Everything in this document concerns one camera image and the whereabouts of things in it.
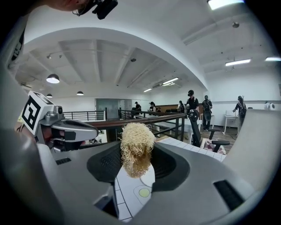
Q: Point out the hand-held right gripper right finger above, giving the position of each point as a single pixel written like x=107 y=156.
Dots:
x=197 y=189

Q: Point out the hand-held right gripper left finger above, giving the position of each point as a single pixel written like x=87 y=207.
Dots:
x=65 y=186

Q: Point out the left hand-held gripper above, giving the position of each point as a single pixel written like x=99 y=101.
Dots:
x=33 y=112

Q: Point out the white round plate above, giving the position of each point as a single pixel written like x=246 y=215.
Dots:
x=148 y=178

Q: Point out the beige fibrous loofah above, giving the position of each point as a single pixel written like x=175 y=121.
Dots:
x=136 y=149

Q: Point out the person's left forearm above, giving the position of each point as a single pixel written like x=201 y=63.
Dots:
x=19 y=129

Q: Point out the person's left hand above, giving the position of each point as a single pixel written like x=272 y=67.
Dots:
x=47 y=134

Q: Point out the black pendant lamp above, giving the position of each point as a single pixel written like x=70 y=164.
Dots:
x=80 y=93
x=52 y=78
x=49 y=95

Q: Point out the pink checkered cushion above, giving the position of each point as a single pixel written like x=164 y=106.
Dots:
x=210 y=146

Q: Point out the black high-back office chair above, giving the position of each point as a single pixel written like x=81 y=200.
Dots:
x=195 y=129

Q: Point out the wood-topped black metal railing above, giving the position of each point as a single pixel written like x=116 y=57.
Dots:
x=158 y=118

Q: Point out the white shade table lamp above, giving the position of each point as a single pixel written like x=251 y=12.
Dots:
x=252 y=142

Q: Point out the ceiling strip light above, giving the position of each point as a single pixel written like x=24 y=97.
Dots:
x=273 y=59
x=224 y=3
x=147 y=90
x=170 y=80
x=237 y=62

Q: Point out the white desk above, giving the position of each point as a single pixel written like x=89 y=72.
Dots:
x=230 y=116

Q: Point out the white round device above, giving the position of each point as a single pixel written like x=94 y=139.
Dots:
x=270 y=106

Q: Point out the round ceiling fixture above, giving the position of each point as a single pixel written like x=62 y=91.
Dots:
x=235 y=24

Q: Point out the black head-worn camera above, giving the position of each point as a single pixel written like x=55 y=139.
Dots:
x=105 y=8

